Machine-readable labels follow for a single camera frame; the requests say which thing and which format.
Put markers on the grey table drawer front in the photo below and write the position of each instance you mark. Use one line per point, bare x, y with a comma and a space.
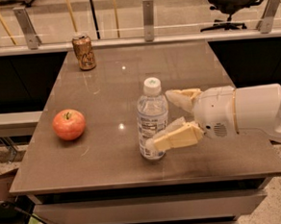
154, 209

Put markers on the yellow pole far left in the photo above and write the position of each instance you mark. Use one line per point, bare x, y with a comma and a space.
7, 29

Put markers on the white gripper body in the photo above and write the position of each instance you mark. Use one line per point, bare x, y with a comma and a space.
215, 112

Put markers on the metal railing bracket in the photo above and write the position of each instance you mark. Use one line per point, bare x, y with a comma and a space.
266, 22
148, 20
32, 39

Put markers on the middle metal railing bracket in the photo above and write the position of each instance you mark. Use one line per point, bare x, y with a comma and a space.
148, 20

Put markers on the right metal railing bracket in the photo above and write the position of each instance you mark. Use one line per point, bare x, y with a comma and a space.
266, 22

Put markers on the left metal railing bracket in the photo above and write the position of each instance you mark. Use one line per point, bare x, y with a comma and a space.
32, 39

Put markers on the clear plastic water bottle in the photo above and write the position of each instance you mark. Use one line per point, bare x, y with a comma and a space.
152, 115

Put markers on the yellow pole behind can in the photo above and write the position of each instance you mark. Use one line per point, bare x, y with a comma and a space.
71, 13

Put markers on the orange soda can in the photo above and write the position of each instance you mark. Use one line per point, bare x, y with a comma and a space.
83, 51

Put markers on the black pole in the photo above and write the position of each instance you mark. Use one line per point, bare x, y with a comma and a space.
94, 18

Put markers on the red apple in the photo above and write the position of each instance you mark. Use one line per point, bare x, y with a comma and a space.
69, 124

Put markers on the yellow pole middle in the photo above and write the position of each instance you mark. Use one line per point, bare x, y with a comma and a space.
116, 19

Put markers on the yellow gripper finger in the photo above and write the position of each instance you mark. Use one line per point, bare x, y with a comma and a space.
177, 134
184, 98

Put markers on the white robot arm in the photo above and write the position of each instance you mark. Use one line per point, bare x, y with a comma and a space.
257, 108

